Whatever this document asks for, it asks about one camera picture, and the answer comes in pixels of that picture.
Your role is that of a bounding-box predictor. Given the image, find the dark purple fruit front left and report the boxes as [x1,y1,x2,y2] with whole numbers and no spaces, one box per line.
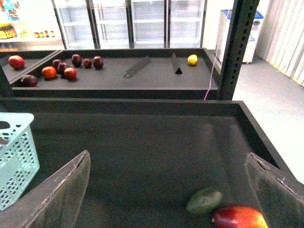
[20,75,39,87]

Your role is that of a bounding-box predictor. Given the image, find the white chest freezer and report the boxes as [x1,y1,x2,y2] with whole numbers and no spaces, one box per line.
[215,9,264,64]

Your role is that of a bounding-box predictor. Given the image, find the dark red fruit right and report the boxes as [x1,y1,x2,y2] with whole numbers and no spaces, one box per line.
[93,56,104,69]

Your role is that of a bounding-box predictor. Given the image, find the white curtain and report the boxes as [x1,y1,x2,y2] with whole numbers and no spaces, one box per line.
[256,0,304,86]

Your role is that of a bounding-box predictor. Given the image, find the black display tray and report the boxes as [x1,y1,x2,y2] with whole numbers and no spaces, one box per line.
[0,50,61,85]
[11,48,218,100]
[0,97,291,228]

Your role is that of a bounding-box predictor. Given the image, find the triangular black divider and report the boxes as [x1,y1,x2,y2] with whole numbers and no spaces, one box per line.
[171,53,182,75]

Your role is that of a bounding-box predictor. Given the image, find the flat black divider strip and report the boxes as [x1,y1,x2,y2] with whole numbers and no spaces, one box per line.
[124,56,151,78]

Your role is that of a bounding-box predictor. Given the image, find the dark red fruit tall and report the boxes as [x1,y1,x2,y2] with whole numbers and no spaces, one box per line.
[71,54,82,67]

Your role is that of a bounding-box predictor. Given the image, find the glass door refrigerator row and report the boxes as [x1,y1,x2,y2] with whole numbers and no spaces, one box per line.
[52,0,207,49]

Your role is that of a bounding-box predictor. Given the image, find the light blue plastic basket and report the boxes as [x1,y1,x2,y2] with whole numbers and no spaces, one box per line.
[0,112,40,211]

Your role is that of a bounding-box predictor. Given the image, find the red apple far left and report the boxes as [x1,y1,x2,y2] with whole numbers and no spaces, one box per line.
[8,55,25,70]

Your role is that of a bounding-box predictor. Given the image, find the orange red fruit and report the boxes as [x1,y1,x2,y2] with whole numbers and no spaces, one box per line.
[41,66,57,80]

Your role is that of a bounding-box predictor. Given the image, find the small dark red fruit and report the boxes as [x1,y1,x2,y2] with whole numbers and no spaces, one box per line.
[83,58,92,69]

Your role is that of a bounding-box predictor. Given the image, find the green avocado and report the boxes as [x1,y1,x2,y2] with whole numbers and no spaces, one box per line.
[186,188,224,214]

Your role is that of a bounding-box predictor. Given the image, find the upper black display tray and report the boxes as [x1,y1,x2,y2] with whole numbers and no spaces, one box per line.
[11,48,218,100]

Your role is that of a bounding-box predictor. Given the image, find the pink cable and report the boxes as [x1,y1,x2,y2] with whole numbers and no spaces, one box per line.
[203,0,235,101]

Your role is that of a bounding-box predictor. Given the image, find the black perforated shelf post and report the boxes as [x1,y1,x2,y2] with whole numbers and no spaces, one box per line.
[217,0,259,100]

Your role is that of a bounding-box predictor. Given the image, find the left black display tray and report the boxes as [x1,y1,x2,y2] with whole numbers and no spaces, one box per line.
[0,50,61,85]

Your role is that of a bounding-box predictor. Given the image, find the red apple on shelf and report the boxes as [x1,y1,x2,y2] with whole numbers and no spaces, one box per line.
[64,67,77,81]

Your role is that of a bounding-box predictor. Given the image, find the white shelf with bottles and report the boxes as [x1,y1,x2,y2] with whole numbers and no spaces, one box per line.
[0,0,64,52]

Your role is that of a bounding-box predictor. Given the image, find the red orange mango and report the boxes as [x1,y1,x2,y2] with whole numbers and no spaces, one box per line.
[212,206,268,228]

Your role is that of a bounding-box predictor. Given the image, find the dark plum left back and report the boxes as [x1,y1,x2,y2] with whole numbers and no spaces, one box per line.
[52,59,62,70]

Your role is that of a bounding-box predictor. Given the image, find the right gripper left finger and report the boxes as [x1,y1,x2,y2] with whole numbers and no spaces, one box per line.
[0,151,91,228]

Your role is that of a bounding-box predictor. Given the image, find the lower black display tray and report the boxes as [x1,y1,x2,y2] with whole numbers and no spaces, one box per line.
[0,97,291,228]

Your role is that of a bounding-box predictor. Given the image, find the yellow lemon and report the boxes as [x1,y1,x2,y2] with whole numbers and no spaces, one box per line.
[187,54,198,66]

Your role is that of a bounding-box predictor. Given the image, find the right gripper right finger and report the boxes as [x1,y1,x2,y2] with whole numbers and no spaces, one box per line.
[245,152,304,228]

